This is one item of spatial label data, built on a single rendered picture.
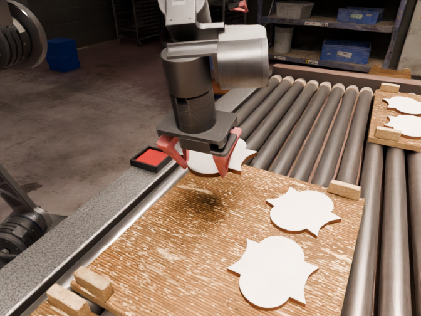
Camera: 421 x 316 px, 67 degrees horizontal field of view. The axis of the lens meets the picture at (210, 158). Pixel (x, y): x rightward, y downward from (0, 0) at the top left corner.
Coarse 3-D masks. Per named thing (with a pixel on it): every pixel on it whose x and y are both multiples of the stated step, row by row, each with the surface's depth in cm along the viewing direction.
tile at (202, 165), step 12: (240, 144) 57; (192, 156) 54; (204, 156) 54; (240, 156) 54; (252, 156) 55; (192, 168) 51; (204, 168) 51; (216, 168) 51; (228, 168) 51; (240, 168) 51
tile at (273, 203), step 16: (288, 192) 62; (304, 192) 62; (320, 192) 62; (272, 208) 58; (288, 208) 58; (304, 208) 58; (320, 208) 58; (288, 224) 55; (304, 224) 55; (320, 224) 55
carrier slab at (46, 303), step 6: (48, 300) 43; (42, 306) 43; (48, 306) 43; (54, 306) 43; (36, 312) 42; (42, 312) 42; (48, 312) 42; (54, 312) 42; (60, 312) 42; (90, 312) 42
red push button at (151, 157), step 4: (148, 152) 78; (152, 152) 78; (156, 152) 78; (160, 152) 78; (140, 156) 77; (144, 156) 77; (148, 156) 77; (152, 156) 77; (156, 156) 77; (160, 156) 77; (164, 156) 77; (140, 160) 75; (144, 160) 75; (148, 160) 75; (152, 160) 75; (156, 160) 75; (160, 160) 75; (152, 164) 74; (156, 164) 74
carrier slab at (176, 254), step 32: (192, 192) 64; (224, 192) 64; (256, 192) 64; (160, 224) 56; (192, 224) 56; (224, 224) 56; (256, 224) 56; (352, 224) 56; (128, 256) 50; (160, 256) 50; (192, 256) 50; (224, 256) 50; (320, 256) 50; (352, 256) 50; (128, 288) 45; (160, 288) 45; (192, 288) 45; (224, 288) 45; (320, 288) 45
